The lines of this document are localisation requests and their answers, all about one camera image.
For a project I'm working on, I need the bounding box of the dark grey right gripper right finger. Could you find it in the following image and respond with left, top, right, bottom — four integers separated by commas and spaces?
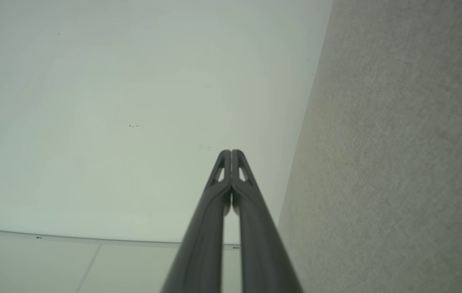
232, 149, 304, 293

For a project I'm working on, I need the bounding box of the grey fabric sofa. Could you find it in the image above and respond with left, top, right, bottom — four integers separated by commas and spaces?
277, 0, 462, 293

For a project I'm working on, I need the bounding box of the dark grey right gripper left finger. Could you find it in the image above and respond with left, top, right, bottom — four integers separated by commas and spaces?
161, 149, 232, 293

